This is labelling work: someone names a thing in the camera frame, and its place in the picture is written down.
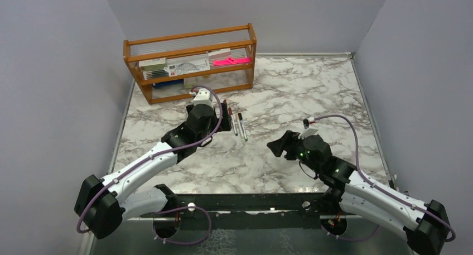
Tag white marker black tip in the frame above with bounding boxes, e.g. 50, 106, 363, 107
230, 114, 238, 136

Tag black mounting rail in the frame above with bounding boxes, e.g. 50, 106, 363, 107
142, 193, 345, 230

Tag small beige box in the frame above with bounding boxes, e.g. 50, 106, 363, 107
184, 77, 197, 89

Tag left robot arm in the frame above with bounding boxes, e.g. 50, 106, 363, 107
74, 100, 231, 239

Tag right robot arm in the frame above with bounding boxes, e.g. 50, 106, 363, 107
267, 131, 450, 254

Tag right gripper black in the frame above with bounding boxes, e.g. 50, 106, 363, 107
268, 129, 321, 174

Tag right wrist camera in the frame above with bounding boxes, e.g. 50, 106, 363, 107
298, 117, 318, 139

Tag blue box lower shelf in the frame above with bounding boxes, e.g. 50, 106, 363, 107
152, 79, 184, 89

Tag pink plastic item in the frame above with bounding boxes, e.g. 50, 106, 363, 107
213, 57, 252, 66

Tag wooden shelf rack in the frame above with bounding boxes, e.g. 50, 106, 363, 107
122, 23, 257, 105

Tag white pen green end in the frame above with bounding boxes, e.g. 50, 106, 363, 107
240, 120, 248, 142

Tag white green box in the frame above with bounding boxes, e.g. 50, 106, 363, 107
138, 57, 167, 71

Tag white ruler card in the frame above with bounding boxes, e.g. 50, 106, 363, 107
164, 59, 210, 76

